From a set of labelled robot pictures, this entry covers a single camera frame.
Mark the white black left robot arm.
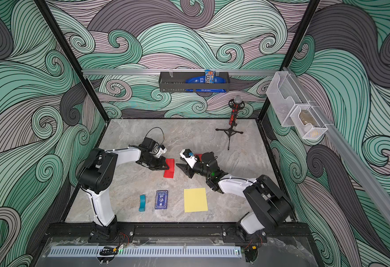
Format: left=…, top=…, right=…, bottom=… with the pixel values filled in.
left=79, top=137, right=169, bottom=227

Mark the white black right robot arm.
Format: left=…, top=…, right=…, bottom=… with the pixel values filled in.
left=176, top=149, right=293, bottom=235

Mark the yellow square paper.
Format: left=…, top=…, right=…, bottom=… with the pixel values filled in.
left=184, top=188, right=208, bottom=212

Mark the black microphone tripod stand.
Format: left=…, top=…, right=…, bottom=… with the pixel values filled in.
left=216, top=122, right=244, bottom=150

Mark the blue card box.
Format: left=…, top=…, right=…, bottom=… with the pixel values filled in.
left=155, top=190, right=168, bottom=210

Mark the teal small block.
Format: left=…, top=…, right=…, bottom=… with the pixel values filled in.
left=139, top=195, right=146, bottom=212

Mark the red black microphone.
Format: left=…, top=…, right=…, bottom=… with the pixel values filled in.
left=228, top=96, right=245, bottom=127

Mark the blue snack packet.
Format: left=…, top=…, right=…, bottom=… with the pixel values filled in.
left=185, top=70, right=229, bottom=92

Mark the small clear plastic bin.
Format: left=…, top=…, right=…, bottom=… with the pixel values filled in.
left=290, top=104, right=327, bottom=141

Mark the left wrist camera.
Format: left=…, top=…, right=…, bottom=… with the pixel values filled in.
left=154, top=145, right=167, bottom=159

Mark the black wall shelf basket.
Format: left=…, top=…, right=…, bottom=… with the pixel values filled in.
left=159, top=71, right=230, bottom=93

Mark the clear plastic wall bin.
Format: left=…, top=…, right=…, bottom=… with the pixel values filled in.
left=266, top=71, right=308, bottom=127

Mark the black corner frame post left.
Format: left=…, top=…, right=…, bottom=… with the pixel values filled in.
left=34, top=0, right=110, bottom=123

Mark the black corner frame post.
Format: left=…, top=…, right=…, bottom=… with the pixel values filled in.
left=256, top=0, right=322, bottom=121
left=34, top=0, right=110, bottom=123

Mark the aluminium rail back wall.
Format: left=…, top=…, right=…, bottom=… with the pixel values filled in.
left=81, top=68, right=278, bottom=77

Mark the aluminium rail wall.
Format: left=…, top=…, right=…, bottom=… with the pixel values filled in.
left=283, top=67, right=390, bottom=226
left=81, top=68, right=278, bottom=77

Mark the black front base frame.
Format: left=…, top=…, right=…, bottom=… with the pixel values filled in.
left=45, top=222, right=311, bottom=244

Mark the white slotted cable duct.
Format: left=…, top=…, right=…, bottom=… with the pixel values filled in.
left=47, top=245, right=242, bottom=258

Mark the black corner frame post right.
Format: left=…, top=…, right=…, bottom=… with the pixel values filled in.
left=256, top=0, right=322, bottom=121

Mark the aluminium rail right wall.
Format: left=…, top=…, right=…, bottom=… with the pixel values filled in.
left=283, top=67, right=390, bottom=226

